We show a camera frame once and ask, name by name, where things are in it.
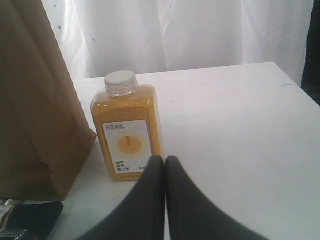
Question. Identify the white backdrop curtain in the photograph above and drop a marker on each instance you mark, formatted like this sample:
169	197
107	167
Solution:
97	37

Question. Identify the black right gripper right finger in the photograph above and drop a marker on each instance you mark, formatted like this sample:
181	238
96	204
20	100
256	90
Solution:
192	216

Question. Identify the black rice vacuum pack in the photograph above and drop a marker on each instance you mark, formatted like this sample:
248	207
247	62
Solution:
29	221

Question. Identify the yellow millet bottle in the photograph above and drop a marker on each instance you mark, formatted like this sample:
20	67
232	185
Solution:
126	119

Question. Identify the brown paper bag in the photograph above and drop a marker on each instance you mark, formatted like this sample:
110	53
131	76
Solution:
45	138

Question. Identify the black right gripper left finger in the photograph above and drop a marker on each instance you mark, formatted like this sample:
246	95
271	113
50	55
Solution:
141	215

